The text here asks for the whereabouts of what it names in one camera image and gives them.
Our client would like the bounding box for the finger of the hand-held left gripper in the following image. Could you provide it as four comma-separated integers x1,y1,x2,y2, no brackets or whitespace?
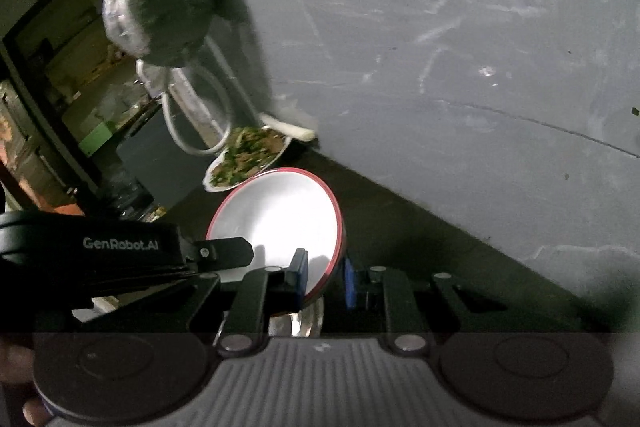
181,236,256,274

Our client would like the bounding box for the steel plate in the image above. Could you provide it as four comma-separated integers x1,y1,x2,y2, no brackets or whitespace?
267,299,325,339

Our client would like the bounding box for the white bowl with red rim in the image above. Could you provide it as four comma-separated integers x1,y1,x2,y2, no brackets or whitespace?
205,167,347,305

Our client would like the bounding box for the person's left hand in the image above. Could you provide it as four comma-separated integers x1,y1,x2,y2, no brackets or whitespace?
0,341,52,427

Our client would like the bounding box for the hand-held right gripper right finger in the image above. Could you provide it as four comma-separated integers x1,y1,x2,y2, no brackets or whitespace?
344,258,566,352

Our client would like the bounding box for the white oval plate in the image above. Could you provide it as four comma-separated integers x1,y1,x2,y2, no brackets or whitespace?
202,132,293,194

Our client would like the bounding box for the wooden shelf unit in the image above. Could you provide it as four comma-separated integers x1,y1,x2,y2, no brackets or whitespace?
12,0,161,148

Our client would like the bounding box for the orange object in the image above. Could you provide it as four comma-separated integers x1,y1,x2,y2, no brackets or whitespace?
0,157,86,218

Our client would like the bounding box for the white hose loop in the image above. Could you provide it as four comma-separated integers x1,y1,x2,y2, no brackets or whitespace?
136,39,236,158

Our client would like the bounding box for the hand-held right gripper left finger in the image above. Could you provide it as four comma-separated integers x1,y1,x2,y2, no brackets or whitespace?
60,248,309,353

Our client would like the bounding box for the grey cabinet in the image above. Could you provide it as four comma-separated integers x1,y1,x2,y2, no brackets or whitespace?
115,117,221,212

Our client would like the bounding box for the dark wooden door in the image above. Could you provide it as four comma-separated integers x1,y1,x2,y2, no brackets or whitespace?
0,32,103,208

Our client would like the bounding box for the green box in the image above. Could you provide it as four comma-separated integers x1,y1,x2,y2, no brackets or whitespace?
79,121,117,158

